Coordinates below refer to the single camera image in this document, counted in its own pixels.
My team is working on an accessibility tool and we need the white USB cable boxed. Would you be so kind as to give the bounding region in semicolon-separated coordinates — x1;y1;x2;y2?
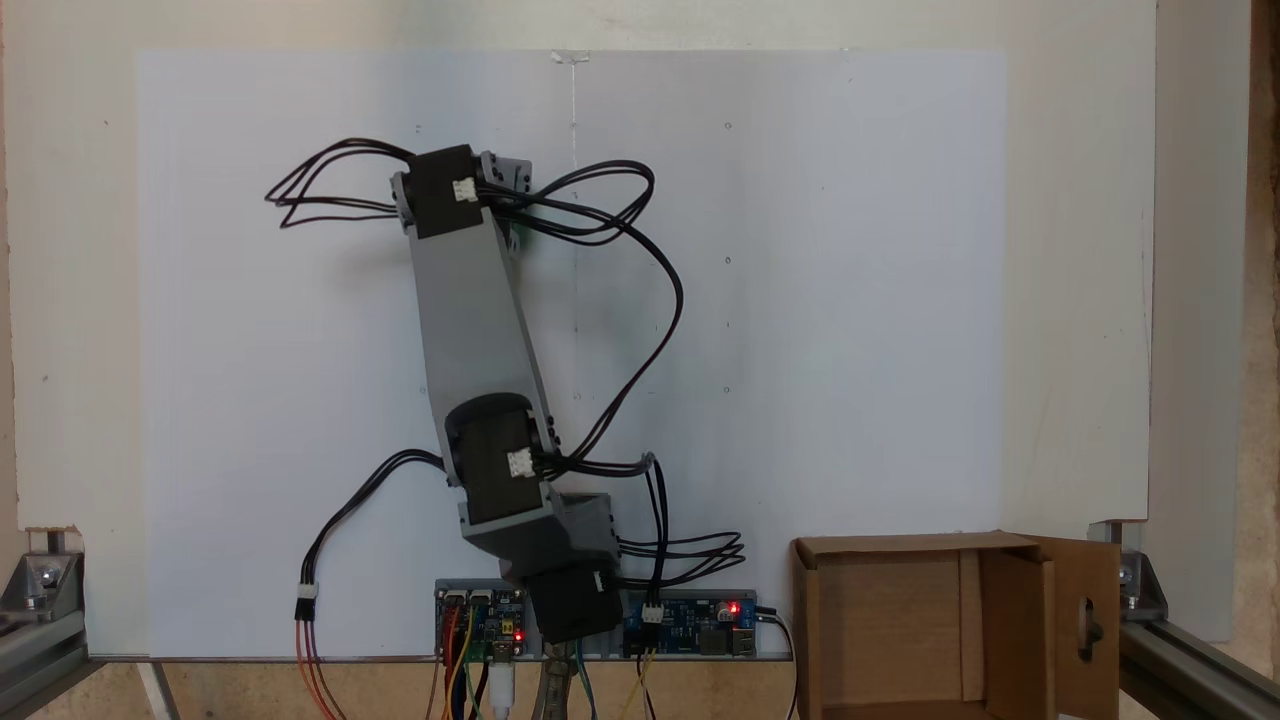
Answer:
487;655;518;720

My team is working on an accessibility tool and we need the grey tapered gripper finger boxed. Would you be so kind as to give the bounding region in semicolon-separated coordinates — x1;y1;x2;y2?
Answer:
478;150;533;216

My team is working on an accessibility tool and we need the brown cardboard box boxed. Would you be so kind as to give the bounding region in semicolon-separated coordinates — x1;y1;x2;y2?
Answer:
790;530;1123;720

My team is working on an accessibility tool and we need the orange red wire bundle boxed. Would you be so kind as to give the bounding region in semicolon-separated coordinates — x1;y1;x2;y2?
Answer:
293;598;346;720

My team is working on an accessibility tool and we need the blue power circuit board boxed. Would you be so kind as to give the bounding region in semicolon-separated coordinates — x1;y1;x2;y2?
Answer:
622;588;761;661

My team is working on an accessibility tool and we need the pale power cable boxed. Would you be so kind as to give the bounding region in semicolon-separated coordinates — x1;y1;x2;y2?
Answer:
755;605;801;720

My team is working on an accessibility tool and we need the black servo cable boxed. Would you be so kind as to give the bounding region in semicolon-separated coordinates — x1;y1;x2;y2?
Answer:
500;160;657;246
600;452;748;601
480;195;686;471
264;138;416;229

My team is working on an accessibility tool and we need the white paper sheet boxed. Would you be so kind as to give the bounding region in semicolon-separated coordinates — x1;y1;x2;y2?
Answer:
133;48;1008;661

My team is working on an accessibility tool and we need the black three-wire table cable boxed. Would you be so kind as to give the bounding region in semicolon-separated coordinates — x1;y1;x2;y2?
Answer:
293;448;446;623

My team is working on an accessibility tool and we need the yellow jumper wire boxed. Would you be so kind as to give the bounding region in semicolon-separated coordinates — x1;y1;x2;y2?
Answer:
445;605;477;720

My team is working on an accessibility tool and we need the metal corner bracket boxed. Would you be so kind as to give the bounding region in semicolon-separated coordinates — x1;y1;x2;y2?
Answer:
1088;520;1169;623
0;525;86;623

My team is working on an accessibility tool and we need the aluminium frame post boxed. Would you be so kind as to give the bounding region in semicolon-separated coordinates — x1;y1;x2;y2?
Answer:
1118;612;1280;720
0;605;96;720

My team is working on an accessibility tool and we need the grey metal clamp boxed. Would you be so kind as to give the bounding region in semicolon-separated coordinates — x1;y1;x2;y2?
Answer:
533;640;593;720

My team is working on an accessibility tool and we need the controller board with wires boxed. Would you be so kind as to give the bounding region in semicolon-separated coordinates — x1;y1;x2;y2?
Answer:
433;580;529;663

